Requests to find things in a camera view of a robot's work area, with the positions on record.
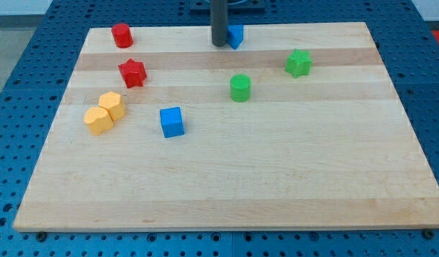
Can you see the blue triangle block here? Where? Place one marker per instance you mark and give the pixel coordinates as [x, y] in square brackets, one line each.
[235, 35]

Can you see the red star block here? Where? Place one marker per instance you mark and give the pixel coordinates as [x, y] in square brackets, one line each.
[133, 73]

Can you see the green star block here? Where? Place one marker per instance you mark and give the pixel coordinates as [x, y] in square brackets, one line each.
[298, 63]

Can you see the blue cube block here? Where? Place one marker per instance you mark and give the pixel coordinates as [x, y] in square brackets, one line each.
[171, 122]

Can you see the green cylinder block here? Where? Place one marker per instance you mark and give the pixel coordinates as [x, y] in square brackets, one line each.
[240, 87]

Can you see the wooden board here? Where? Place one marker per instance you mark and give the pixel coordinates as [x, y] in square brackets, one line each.
[333, 150]

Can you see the yellow hexagon block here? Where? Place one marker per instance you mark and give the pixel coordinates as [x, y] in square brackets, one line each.
[114, 104]

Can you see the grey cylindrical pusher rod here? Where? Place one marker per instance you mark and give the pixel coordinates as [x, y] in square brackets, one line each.
[219, 21]

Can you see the yellow heart block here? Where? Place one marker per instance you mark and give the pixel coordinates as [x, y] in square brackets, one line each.
[98, 120]

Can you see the red cylinder block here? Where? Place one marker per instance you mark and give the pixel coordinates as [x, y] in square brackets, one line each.
[122, 35]

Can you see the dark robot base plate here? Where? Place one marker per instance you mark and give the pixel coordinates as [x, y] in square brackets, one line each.
[233, 5]

